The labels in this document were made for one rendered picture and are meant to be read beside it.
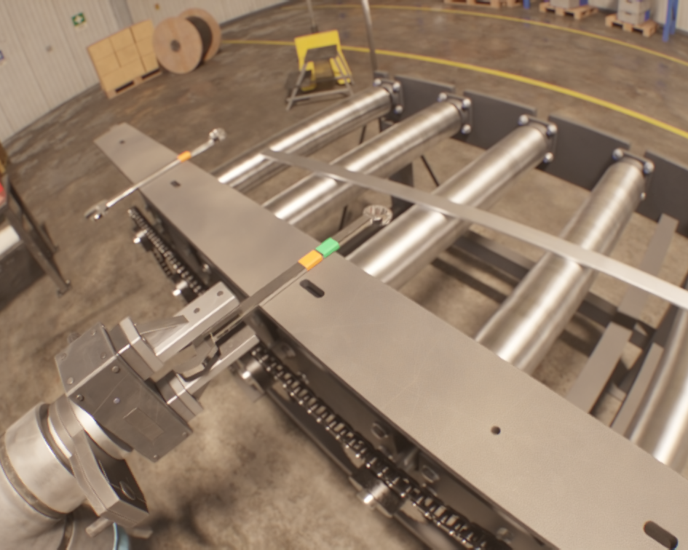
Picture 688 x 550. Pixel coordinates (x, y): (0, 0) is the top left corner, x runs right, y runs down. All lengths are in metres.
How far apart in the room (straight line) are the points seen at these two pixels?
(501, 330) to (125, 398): 0.52
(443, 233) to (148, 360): 0.65
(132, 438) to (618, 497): 0.36
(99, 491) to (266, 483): 1.29
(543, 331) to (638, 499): 0.43
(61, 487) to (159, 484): 1.42
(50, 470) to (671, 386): 0.75
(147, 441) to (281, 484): 1.20
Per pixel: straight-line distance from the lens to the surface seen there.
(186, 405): 0.38
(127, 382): 0.33
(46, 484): 0.36
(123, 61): 7.88
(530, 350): 0.65
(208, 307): 0.34
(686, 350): 0.75
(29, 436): 0.36
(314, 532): 1.49
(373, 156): 1.08
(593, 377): 0.80
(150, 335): 0.33
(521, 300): 0.69
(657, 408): 0.67
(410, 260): 0.78
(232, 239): 0.45
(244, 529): 1.56
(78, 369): 0.32
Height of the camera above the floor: 1.43
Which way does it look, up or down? 45 degrees down
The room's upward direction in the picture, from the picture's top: 13 degrees counter-clockwise
